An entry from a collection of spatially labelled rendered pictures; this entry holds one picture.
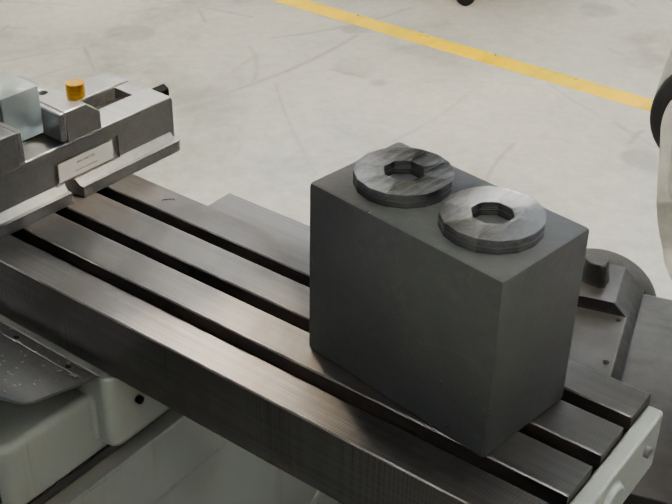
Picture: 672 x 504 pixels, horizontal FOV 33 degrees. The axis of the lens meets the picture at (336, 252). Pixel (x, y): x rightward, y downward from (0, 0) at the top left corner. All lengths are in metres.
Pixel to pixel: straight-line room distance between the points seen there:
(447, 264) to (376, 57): 3.15
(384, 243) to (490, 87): 2.92
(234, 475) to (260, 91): 2.38
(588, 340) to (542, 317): 0.73
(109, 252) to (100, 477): 0.25
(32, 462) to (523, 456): 0.52
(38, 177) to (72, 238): 0.09
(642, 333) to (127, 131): 0.83
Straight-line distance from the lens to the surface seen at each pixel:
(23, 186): 1.34
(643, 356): 1.74
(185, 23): 4.36
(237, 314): 1.17
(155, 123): 1.45
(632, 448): 1.07
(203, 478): 1.50
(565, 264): 0.97
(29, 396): 1.18
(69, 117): 1.35
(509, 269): 0.91
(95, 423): 1.29
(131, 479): 1.37
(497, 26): 4.39
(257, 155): 3.40
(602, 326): 1.74
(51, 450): 1.26
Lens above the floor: 1.60
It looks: 33 degrees down
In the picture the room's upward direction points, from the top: 1 degrees clockwise
